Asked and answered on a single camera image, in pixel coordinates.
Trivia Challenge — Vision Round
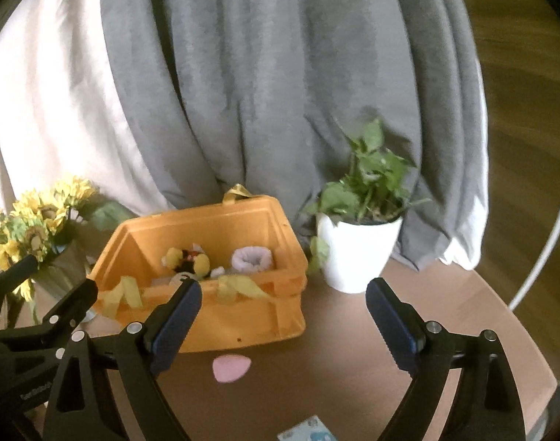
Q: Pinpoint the black mouse plush toy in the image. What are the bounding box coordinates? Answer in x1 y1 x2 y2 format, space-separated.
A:
161 245 226 286

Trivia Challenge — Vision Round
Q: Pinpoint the fluffy lavender plush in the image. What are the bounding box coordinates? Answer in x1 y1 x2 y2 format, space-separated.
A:
231 246 275 274

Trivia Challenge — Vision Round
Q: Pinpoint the pink soft pad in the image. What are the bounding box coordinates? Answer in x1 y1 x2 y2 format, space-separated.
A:
212 354 252 383

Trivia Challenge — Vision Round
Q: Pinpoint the sunflower bouquet in vase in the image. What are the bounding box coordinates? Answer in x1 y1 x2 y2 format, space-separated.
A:
0 176 136 323

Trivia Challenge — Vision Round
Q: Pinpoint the orange plastic storage crate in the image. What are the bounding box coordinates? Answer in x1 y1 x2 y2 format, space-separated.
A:
90 186 308 352

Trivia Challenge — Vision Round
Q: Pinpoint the white pot green plant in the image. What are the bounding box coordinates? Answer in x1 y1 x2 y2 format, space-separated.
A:
306 116 428 295

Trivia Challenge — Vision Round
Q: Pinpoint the grey curtain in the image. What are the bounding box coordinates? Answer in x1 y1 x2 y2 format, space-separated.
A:
0 0 488 270

